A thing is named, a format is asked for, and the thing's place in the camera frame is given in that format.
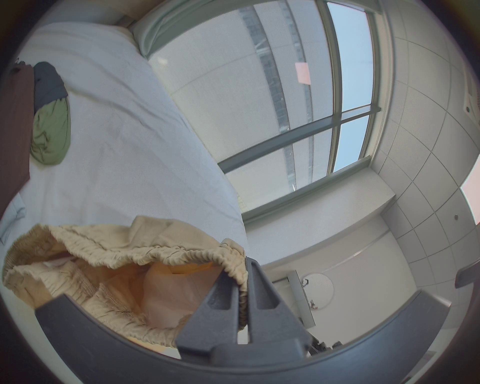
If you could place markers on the tan shorts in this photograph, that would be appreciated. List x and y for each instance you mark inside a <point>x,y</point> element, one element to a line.
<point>112,247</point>

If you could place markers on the window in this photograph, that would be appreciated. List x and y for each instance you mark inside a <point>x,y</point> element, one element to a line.
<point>262,112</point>

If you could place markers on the ceiling light panel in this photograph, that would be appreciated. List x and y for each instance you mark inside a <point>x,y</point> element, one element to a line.
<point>473,195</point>

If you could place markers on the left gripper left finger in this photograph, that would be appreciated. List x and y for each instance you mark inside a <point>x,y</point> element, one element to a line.
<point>210,322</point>

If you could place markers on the round mirror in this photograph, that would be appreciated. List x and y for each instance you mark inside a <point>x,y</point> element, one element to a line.
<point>322,292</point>

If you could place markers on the black garment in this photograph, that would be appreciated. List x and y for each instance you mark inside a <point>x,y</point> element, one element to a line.
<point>48,84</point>

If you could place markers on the bed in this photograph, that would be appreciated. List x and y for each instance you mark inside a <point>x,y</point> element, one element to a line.
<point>131,157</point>

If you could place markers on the white garment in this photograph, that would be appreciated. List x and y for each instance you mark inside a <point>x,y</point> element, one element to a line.
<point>13,221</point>

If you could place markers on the ceiling air conditioner vent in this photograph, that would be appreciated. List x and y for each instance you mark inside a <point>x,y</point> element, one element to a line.
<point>471,99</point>

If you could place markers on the brown shorts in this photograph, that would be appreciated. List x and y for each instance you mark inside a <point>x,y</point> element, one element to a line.
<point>13,131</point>

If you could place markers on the grey-green curtain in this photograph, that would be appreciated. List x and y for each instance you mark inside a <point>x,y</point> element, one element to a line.
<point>157,33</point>

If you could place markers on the green garment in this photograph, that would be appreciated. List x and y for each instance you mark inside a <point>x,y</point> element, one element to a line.
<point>50,135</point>

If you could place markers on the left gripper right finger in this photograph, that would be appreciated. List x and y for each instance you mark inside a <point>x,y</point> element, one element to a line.
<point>273,322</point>

